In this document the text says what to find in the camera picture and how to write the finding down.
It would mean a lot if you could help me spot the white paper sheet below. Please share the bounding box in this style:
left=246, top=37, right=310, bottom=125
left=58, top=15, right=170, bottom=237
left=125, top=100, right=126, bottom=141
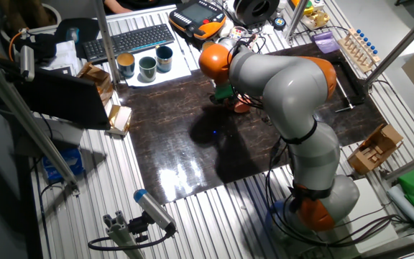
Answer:
left=124, top=45, right=193, bottom=88

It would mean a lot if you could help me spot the black orange teach pendant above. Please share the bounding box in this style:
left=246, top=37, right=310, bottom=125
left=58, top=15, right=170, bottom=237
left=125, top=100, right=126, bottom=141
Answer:
left=167, top=0, right=227, bottom=41

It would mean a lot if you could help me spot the blue tissue pack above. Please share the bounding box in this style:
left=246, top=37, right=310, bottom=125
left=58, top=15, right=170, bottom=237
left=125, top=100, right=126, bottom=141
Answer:
left=42, top=147, right=85, bottom=185

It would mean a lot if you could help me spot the dark blue cup orange inside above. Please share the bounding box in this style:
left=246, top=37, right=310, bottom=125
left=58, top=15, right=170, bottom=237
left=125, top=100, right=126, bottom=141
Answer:
left=116, top=52, right=137, bottom=78

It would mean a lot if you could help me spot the pale green cup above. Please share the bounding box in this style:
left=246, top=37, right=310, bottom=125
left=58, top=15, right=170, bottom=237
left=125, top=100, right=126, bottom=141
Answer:
left=138, top=55, right=158, bottom=83

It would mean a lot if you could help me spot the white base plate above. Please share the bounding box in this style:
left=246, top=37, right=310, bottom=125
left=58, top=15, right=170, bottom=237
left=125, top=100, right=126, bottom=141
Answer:
left=331, top=177, right=399, bottom=253

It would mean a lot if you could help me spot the black filament spool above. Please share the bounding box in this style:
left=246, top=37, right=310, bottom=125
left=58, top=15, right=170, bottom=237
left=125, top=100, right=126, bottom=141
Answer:
left=233, top=0, right=281, bottom=27

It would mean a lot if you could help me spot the grey computer mouse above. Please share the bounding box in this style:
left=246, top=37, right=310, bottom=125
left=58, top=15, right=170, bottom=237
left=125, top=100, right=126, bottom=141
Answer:
left=65, top=26, right=81, bottom=45

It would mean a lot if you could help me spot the black mouse pad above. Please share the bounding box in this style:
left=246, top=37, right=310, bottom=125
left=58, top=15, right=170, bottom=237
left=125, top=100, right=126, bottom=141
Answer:
left=53, top=17, right=102, bottom=52

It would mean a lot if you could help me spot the person's bare hand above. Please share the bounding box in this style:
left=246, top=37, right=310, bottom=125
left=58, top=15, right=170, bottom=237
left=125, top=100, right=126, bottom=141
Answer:
left=103, top=0, right=137, bottom=15

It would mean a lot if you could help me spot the purple cloth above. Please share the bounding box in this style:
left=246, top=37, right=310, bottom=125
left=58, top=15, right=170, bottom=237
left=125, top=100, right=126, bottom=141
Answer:
left=310, top=30, right=341, bottom=55

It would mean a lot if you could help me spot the black clamp frame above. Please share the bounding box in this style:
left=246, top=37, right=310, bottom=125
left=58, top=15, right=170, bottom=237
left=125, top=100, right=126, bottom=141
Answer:
left=330, top=58, right=368, bottom=114

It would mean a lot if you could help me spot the white paper stack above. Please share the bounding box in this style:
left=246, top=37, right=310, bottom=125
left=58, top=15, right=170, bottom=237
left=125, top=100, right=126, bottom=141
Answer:
left=41, top=40, right=83, bottom=77

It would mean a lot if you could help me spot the aluminium frame beam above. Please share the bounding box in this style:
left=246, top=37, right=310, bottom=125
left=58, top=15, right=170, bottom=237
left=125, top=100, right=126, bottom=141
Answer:
left=0, top=51, right=81, bottom=196

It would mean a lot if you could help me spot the black cloth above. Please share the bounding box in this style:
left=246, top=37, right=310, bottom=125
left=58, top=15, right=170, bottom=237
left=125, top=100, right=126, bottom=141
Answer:
left=14, top=32, right=58, bottom=60

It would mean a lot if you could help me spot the gold white box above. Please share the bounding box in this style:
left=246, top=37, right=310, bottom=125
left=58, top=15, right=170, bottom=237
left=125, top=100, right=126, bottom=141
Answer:
left=106, top=104, right=134, bottom=137

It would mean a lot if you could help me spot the black camera cable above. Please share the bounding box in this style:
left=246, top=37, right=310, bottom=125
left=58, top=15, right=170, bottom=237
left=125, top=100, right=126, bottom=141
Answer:
left=87, top=224, right=177, bottom=252

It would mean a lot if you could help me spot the silver camera blue end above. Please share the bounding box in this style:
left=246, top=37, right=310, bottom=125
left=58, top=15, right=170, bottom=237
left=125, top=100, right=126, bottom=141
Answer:
left=132, top=188, right=178, bottom=233

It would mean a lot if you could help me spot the orange cable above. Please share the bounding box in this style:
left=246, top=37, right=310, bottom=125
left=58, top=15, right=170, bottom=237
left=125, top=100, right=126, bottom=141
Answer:
left=8, top=27, right=30, bottom=63

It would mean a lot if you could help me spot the aluminium frame post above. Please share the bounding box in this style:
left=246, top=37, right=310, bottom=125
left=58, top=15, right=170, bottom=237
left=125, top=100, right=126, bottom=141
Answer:
left=384, top=146, right=414, bottom=183
left=285, top=0, right=309, bottom=41
left=364, top=4, right=414, bottom=86
left=93, top=0, right=122, bottom=84

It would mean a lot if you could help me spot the clear printed drinking glass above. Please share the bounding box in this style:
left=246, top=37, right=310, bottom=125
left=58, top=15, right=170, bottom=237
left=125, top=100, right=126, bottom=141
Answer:
left=228, top=25, right=249, bottom=42

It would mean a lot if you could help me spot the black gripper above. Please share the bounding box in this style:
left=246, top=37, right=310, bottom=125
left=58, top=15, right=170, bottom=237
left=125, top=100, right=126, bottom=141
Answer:
left=209, top=94, right=235, bottom=107

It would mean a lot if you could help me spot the black computer keyboard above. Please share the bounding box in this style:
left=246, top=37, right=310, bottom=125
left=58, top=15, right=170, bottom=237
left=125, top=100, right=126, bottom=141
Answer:
left=81, top=23, right=176, bottom=64

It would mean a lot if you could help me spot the blue cup gold band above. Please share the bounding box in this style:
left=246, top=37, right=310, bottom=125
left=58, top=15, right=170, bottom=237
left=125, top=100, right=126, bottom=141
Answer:
left=155, top=45, right=175, bottom=73

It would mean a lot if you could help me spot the dark marbled table mat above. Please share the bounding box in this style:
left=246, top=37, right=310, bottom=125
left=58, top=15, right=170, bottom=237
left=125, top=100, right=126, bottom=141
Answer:
left=115, top=42, right=388, bottom=206

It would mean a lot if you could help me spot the open cardboard box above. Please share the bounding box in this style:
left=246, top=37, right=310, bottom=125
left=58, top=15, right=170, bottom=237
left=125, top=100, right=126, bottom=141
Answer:
left=347, top=123, right=405, bottom=176

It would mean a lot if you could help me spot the black laptop screen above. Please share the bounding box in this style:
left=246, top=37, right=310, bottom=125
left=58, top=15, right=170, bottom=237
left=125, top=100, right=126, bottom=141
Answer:
left=14, top=67, right=112, bottom=132

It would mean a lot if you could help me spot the wooden test tube rack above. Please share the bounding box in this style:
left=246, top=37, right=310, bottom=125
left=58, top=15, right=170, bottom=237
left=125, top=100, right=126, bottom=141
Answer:
left=336, top=28, right=382, bottom=73

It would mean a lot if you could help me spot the brown wooden box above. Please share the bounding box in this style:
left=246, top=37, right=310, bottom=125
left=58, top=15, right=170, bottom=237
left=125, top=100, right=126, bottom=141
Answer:
left=76, top=61, right=115, bottom=107

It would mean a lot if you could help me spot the white rolled sheet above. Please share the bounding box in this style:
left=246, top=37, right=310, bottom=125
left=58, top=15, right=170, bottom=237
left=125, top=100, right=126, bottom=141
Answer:
left=387, top=183, right=414, bottom=233

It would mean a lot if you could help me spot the white round bucket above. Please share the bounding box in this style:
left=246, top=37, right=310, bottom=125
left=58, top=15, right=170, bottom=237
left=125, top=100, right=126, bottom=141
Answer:
left=0, top=2, right=63, bottom=41

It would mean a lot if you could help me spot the pink ribbed cup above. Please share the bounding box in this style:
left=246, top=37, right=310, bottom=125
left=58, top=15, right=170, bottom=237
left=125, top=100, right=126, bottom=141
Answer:
left=226, top=97, right=252, bottom=115

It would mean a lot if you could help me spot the silver depth camera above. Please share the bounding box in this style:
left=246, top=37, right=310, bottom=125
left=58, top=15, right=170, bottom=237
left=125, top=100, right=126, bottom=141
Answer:
left=19, top=44, right=36, bottom=82

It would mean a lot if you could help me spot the round black tape measure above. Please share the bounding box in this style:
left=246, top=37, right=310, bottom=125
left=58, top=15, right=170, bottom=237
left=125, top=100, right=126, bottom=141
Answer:
left=272, top=16, right=288, bottom=31

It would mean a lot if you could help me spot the aluminium profile camera mount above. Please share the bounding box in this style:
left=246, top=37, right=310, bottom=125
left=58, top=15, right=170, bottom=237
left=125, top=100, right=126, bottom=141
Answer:
left=102, top=209, right=147, bottom=259

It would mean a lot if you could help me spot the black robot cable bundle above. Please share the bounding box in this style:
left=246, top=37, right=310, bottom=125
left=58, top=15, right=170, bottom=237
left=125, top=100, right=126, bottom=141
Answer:
left=263, top=135, right=413, bottom=250

